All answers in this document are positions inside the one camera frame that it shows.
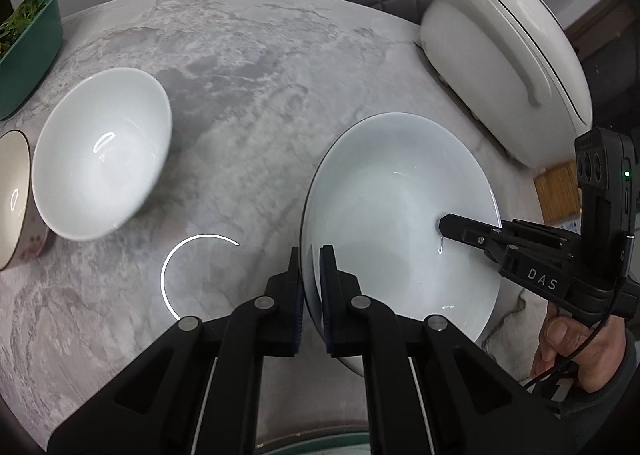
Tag large white bowl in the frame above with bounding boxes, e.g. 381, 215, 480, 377
299, 113, 500, 340

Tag small white bowl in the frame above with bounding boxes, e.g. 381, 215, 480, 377
32, 67, 172, 241

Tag cream bowl red flowers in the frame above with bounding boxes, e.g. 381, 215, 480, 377
0, 130, 49, 271

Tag person's right hand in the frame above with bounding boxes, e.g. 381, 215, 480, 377
529, 303, 626, 392

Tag blue white small carton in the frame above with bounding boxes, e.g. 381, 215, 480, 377
558, 218, 582, 234

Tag wooden board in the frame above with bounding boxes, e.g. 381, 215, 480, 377
534, 162, 582, 226

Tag white dish cloth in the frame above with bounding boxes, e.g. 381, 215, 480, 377
482, 290, 527, 366

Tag white purple rice cooker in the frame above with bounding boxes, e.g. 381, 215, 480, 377
419, 0, 592, 169

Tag teal basin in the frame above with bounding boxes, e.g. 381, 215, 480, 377
1, 0, 63, 119

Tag green leafy vegetables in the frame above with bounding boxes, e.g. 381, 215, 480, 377
1, 0, 54, 56

